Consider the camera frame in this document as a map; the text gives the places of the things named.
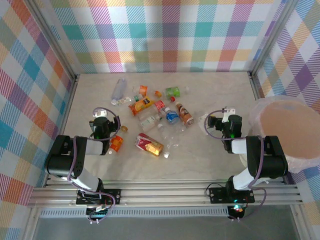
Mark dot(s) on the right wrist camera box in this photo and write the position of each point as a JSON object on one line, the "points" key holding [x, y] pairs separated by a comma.
{"points": [[229, 110]]}

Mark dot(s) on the white bin with plastic liner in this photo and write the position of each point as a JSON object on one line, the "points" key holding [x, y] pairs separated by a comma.
{"points": [[287, 125]]}

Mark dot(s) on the clear bottle orange label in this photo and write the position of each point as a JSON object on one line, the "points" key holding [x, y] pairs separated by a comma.
{"points": [[143, 89]]}

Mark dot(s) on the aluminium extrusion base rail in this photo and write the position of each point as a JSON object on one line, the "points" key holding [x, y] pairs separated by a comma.
{"points": [[162, 193]]}

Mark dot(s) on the aluminium side rail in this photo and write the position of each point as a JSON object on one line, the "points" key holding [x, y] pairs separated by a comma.
{"points": [[255, 85], [65, 112]]}

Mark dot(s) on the large clear bottle pale label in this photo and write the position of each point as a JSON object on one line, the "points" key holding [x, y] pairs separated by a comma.
{"points": [[118, 91]]}

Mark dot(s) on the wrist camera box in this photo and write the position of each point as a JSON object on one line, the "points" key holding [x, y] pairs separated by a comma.
{"points": [[229, 110], [100, 113]]}

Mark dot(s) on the clear bottle with white cap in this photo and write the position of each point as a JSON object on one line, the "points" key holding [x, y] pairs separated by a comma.
{"points": [[165, 132], [172, 146]]}

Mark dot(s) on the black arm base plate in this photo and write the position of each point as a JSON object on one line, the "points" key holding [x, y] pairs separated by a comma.
{"points": [[112, 196], [217, 195]]}

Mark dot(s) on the red yellow snack packet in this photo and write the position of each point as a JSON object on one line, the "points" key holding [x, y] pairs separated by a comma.
{"points": [[147, 145]]}

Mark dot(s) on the aluminium frame post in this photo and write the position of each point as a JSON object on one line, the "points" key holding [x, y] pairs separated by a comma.
{"points": [[271, 37], [53, 41]]}

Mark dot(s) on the orange juice bottle black top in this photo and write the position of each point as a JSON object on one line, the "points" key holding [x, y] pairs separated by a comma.
{"points": [[140, 106]]}

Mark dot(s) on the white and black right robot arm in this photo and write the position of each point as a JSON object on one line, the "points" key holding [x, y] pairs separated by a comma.
{"points": [[272, 162]]}

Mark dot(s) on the brown label drink bottle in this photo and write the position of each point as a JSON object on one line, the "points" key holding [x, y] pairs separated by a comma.
{"points": [[185, 115]]}

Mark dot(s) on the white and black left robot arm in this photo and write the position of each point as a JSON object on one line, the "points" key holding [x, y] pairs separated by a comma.
{"points": [[62, 165]]}

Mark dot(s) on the small bottle blue label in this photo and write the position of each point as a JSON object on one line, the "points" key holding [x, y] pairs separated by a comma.
{"points": [[172, 117]]}

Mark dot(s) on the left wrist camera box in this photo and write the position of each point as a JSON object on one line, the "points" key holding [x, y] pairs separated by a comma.
{"points": [[100, 113]]}

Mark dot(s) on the clear bottle green white label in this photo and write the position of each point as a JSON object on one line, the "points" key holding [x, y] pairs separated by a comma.
{"points": [[148, 122]]}

